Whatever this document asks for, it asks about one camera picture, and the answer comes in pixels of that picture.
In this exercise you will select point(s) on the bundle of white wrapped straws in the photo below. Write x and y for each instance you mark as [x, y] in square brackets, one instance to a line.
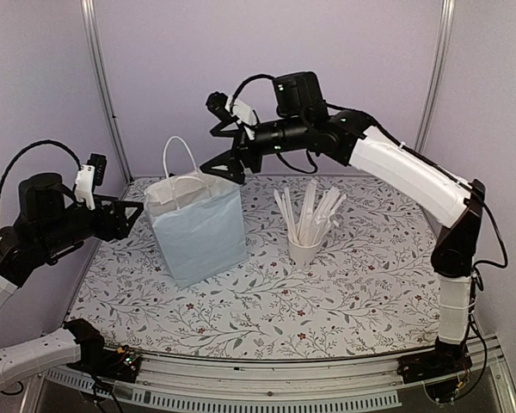
[315, 219]

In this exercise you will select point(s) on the front aluminium rail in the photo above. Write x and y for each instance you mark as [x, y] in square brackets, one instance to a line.
[352, 384]

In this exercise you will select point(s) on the right aluminium frame post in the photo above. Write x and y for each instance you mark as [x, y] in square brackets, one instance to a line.
[440, 54]

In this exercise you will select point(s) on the light blue paper bag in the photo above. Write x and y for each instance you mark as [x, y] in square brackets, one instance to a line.
[197, 222]

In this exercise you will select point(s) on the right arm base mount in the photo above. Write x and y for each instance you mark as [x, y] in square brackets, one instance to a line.
[442, 372]

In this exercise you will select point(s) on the aluminium frame post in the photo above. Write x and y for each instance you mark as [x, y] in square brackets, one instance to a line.
[95, 52]
[440, 54]

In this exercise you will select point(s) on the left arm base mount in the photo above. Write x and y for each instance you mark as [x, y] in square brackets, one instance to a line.
[120, 364]

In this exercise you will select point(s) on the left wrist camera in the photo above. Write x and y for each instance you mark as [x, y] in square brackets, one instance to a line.
[89, 176]

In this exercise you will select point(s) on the white paper cup holding straws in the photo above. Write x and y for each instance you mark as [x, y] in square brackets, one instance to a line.
[302, 256]

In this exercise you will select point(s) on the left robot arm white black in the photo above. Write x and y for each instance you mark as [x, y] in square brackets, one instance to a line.
[54, 221]

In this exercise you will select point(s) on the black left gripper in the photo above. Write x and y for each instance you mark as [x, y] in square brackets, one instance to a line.
[120, 228]

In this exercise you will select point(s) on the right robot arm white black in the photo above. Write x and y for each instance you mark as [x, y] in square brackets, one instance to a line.
[306, 121]

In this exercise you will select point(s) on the left aluminium frame post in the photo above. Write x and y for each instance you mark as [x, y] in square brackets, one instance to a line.
[95, 52]

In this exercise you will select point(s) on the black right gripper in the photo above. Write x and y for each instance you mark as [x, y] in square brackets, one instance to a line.
[244, 146]

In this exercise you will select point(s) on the floral patterned table mat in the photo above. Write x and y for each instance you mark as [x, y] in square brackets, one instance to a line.
[369, 290]

